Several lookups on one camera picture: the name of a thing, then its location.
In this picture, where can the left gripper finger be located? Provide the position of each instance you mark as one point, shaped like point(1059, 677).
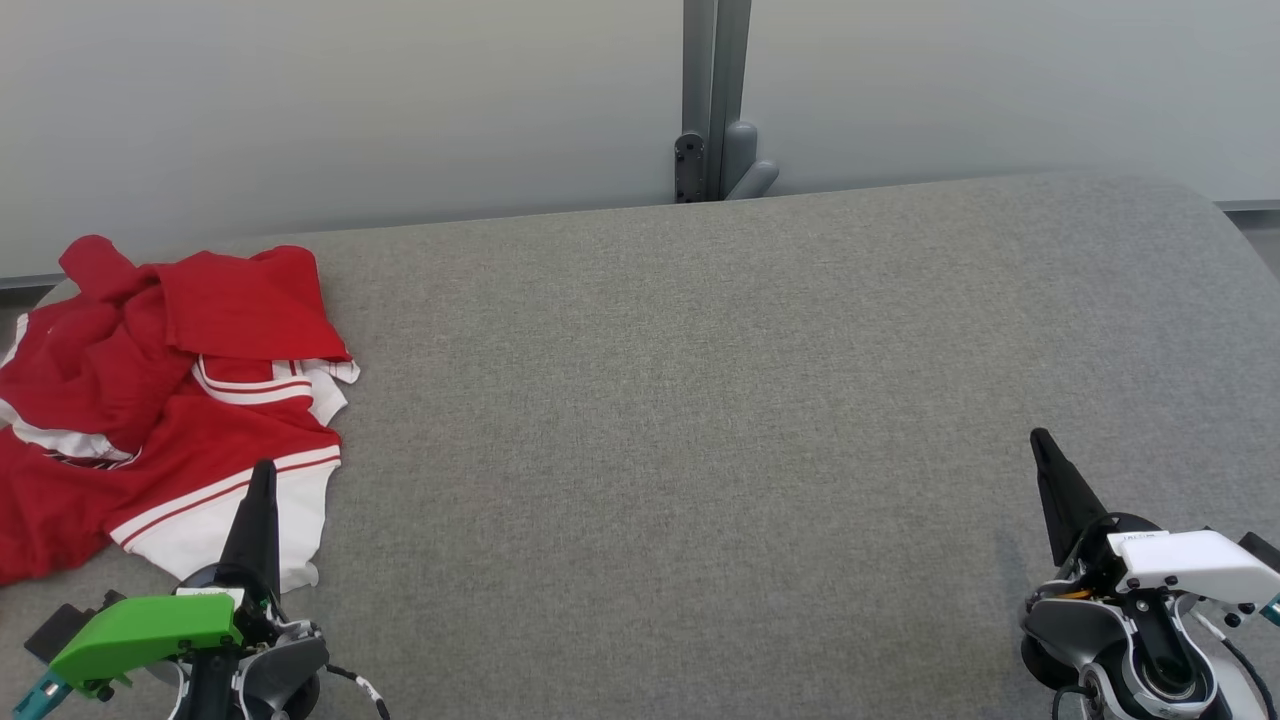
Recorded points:
point(258, 530)

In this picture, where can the red basketball jersey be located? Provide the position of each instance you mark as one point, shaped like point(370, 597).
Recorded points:
point(90, 500)

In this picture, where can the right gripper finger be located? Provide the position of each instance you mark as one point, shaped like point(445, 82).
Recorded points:
point(1065, 500)

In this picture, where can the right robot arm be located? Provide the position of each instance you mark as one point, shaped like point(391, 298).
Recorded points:
point(1090, 640)

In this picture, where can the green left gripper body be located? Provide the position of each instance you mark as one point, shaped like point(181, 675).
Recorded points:
point(140, 630)

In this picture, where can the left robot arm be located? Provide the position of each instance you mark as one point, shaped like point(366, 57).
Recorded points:
point(285, 670)

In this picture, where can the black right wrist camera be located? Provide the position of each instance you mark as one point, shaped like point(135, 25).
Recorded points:
point(1262, 552)

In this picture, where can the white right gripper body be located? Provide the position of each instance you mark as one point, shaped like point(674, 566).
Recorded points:
point(1190, 562)

